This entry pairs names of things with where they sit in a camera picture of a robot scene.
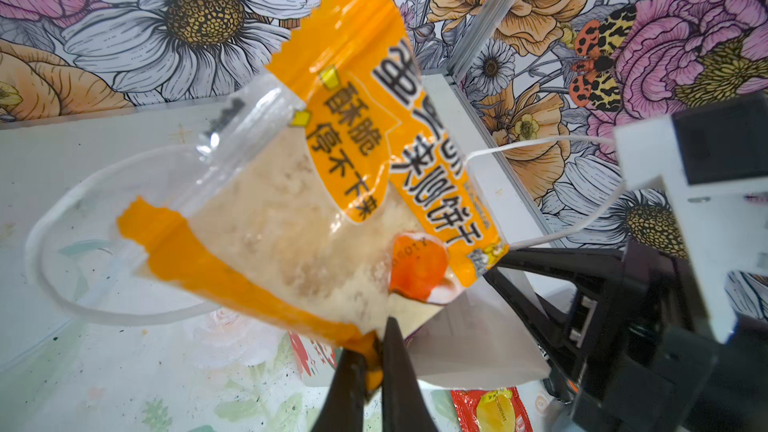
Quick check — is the white floral paper bag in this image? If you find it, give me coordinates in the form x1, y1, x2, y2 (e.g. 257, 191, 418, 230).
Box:
24, 137, 549, 389

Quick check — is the red yellow snack packet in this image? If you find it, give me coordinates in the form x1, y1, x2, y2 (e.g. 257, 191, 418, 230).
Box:
450, 387, 533, 432

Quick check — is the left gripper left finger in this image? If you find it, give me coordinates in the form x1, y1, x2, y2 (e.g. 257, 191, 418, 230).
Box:
311, 349, 368, 432

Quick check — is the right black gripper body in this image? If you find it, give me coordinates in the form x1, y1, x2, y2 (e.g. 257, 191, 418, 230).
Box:
567, 243, 767, 431

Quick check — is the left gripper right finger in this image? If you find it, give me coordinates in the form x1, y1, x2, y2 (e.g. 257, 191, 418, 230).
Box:
382, 317, 438, 432

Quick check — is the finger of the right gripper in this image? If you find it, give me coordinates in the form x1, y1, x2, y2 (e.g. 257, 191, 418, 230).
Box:
497, 248, 624, 299
484, 267, 584, 381

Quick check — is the aluminium rail frame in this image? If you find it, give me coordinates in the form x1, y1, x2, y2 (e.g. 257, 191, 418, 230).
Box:
446, 0, 517, 83

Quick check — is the orange yellow snack packet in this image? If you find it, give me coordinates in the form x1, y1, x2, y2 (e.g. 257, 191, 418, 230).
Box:
116, 0, 508, 390

